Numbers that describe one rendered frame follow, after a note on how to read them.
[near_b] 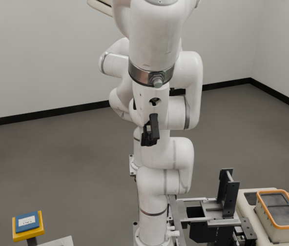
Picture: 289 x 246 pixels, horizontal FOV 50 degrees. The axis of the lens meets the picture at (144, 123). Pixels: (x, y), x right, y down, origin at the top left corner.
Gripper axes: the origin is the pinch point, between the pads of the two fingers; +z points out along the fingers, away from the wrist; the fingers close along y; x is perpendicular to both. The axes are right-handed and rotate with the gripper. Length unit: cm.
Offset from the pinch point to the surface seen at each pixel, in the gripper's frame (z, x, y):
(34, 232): 90, 41, 11
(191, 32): 233, -146, 313
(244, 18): 228, -235, 333
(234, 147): 253, -150, 128
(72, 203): 227, 37, 77
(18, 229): 89, 48, 13
